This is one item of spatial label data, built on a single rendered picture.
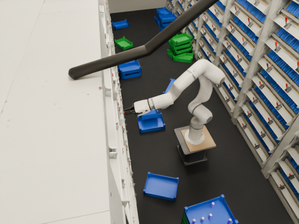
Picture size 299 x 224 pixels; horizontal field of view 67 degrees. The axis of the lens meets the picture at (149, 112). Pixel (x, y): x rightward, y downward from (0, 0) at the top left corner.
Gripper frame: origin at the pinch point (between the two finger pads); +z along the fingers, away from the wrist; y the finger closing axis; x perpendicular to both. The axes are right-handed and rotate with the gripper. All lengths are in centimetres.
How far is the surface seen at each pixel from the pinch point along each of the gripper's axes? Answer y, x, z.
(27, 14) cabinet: -25, 84, 12
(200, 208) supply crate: -53, -63, -28
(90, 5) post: -23, 79, -9
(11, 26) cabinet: -33, 84, 15
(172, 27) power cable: -65, 85, -29
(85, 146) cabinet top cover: -84, 79, -8
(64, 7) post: -22, 81, 0
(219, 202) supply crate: -52, -66, -43
